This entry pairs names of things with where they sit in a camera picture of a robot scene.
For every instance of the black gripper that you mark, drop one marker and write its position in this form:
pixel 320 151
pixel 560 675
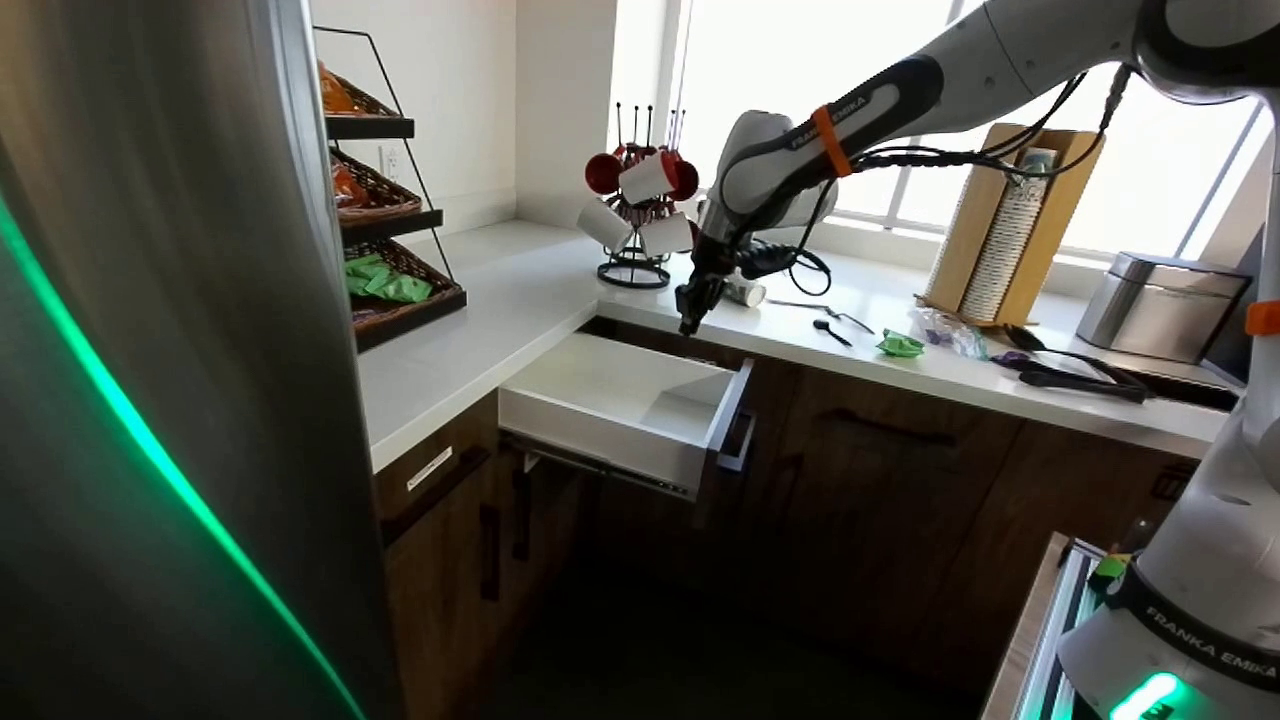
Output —
pixel 710 267

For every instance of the wooden base cabinet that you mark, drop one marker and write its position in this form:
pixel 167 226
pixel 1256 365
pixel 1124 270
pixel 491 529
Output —
pixel 906 532
pixel 442 626

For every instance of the printed paper cup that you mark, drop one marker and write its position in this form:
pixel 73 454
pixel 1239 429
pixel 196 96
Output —
pixel 745 294

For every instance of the white mug red inside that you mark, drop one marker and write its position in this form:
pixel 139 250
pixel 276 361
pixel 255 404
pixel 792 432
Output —
pixel 601 173
pixel 645 176
pixel 680 173
pixel 665 233
pixel 601 226

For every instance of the black plastic spoon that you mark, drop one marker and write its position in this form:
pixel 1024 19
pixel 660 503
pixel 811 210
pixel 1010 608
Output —
pixel 833 333

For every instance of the black plastic fork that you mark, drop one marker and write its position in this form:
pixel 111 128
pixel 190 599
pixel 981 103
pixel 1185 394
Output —
pixel 859 322

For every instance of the green snack packet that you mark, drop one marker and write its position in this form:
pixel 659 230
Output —
pixel 902 345

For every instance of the window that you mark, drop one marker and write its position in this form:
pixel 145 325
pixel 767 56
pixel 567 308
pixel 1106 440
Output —
pixel 745 65

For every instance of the clear plastic zip bag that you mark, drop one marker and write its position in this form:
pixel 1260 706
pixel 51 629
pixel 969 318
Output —
pixel 954 333

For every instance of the white label sticker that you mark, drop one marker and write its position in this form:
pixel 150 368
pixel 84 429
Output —
pixel 429 470

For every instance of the green snack packets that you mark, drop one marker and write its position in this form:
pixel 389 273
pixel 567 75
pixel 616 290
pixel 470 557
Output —
pixel 382 282

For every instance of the black plastic utensil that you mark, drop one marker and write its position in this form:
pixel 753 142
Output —
pixel 1024 337

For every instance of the red snack packets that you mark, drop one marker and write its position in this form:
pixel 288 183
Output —
pixel 363 185

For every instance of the orange snack packets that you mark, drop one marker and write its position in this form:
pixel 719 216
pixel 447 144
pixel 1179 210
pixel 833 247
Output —
pixel 349 103

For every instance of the wooden board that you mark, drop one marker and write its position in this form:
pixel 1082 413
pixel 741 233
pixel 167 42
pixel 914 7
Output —
pixel 1082 161

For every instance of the wooden robot cart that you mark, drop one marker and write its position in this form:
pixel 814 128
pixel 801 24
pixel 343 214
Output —
pixel 1021 641

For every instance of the metal container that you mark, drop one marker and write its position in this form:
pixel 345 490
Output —
pixel 1163 312

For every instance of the stainless steel refrigerator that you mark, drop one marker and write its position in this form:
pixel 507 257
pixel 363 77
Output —
pixel 160 333

